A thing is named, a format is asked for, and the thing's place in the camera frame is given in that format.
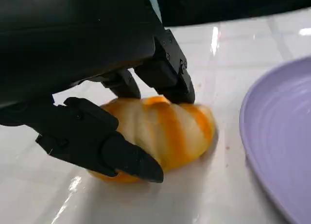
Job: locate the pale green mug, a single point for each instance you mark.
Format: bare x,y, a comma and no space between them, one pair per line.
155,7

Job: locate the lilac plate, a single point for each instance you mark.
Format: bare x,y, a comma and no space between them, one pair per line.
279,124

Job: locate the orange white toy bread roll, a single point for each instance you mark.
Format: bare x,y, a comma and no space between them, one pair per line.
170,131

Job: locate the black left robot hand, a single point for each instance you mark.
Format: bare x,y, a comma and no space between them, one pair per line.
60,39

